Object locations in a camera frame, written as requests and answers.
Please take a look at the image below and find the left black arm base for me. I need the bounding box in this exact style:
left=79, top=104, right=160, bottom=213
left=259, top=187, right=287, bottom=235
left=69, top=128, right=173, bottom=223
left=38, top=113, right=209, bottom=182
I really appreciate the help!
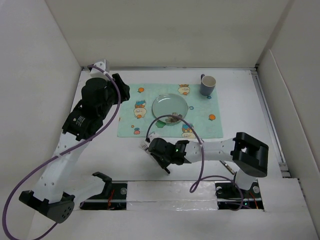
left=79, top=172, right=128, bottom=211

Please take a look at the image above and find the fork with black handle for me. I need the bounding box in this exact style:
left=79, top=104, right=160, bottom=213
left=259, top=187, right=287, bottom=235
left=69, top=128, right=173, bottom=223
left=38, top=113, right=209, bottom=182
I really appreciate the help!
left=140, top=140, right=150, bottom=154

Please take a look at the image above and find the knife with dark handle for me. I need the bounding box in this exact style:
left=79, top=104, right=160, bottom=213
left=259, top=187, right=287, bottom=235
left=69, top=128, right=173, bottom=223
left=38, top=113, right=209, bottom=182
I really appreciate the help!
left=219, top=160, right=236, bottom=175

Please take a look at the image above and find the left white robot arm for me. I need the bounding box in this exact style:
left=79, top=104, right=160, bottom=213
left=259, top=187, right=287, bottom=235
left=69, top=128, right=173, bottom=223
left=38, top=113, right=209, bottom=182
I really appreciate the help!
left=19, top=73, right=130, bottom=224

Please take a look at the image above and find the green flower plate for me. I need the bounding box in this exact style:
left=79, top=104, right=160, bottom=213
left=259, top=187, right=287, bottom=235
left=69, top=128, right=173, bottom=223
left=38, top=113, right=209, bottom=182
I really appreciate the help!
left=152, top=93, right=189, bottom=126

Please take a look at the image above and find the purple ceramic mug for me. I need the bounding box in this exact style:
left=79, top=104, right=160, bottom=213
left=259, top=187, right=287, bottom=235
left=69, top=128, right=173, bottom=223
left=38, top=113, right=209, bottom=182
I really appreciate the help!
left=200, top=74, right=216, bottom=96

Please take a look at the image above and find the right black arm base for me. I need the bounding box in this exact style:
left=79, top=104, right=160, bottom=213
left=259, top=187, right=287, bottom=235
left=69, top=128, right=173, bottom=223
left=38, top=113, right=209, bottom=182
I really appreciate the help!
left=215, top=181, right=264, bottom=210

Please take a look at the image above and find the green cartoon placemat cloth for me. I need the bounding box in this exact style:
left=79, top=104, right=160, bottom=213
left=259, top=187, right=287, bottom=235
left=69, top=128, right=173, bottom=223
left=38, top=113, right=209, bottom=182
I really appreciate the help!
left=117, top=83, right=224, bottom=139

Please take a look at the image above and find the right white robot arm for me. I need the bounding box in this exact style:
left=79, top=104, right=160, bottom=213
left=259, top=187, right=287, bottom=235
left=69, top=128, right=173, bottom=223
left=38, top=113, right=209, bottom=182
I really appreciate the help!
left=144, top=132, right=269, bottom=197

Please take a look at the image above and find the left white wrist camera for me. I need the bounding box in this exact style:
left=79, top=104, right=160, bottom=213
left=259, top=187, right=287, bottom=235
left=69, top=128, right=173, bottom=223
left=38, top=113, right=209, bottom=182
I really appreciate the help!
left=87, top=58, right=110, bottom=78

